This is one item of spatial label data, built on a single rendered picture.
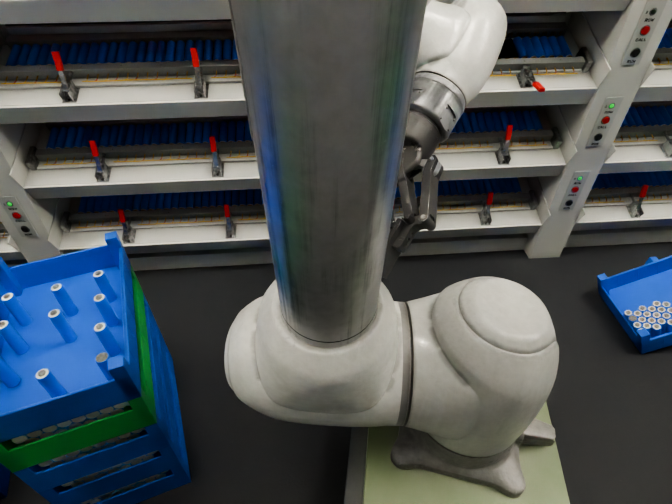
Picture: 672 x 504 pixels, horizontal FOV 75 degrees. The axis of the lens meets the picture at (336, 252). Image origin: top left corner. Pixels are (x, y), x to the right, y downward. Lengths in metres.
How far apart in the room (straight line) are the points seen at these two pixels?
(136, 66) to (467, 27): 0.69
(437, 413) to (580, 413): 0.64
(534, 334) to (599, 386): 0.71
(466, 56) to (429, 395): 0.43
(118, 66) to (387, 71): 0.90
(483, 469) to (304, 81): 0.58
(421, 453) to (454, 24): 0.58
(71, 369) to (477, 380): 0.58
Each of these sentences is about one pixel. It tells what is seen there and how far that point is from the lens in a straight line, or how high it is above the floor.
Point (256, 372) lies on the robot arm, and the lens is 0.51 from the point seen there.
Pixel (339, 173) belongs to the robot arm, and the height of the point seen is 0.76.
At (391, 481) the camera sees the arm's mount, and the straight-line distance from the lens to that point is 0.68.
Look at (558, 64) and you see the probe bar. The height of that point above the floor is 0.55.
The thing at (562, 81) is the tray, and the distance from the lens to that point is 1.16.
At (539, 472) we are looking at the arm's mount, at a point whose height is 0.26.
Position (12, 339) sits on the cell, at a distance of 0.83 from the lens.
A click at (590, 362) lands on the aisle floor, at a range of 1.24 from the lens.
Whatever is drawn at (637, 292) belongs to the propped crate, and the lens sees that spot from 1.41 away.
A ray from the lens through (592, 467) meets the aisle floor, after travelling 1.09.
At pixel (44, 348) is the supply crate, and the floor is 0.32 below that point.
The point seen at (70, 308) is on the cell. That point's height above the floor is 0.34.
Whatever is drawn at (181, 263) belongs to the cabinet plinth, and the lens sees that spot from 1.35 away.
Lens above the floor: 0.90
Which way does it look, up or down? 42 degrees down
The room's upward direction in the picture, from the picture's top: straight up
